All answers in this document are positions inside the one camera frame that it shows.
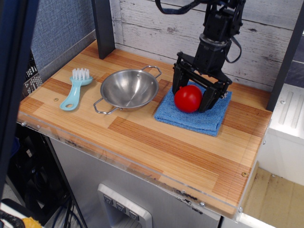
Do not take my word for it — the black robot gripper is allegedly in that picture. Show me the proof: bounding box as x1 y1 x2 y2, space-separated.
172 40 232 113

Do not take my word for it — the red plastic tomato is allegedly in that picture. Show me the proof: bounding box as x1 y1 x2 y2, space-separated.
174 85 202 113

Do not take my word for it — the small stainless steel pot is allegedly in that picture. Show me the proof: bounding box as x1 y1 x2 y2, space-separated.
94 66 162 114

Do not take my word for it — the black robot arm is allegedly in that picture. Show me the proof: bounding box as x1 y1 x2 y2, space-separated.
172 0 245 113

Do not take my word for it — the folded blue cloth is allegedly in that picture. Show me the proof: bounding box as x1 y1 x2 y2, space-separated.
154 89 232 136

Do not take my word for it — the clear acrylic table guard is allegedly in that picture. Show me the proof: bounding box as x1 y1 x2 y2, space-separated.
18 74 271 219

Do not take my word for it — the white side unit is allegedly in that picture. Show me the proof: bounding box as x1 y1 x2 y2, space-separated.
257 84 304 185

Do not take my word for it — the light blue scrub brush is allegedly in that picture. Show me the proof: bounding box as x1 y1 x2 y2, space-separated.
60 68 93 111

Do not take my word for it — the stainless steel cabinet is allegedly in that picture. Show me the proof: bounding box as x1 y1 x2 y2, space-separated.
50 139 222 228

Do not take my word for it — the black plastic crate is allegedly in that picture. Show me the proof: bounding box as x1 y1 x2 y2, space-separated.
22 52 42 97

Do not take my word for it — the yellow object bottom left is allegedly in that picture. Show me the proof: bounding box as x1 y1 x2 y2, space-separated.
22 217 43 228

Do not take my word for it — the dark grey right post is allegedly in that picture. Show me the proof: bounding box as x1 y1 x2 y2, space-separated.
266 4 304 112

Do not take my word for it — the dark grey post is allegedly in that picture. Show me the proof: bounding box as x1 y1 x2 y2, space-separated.
91 0 115 59
266 4 304 112

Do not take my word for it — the dark grey left post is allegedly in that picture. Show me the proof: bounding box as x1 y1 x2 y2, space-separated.
91 0 115 59

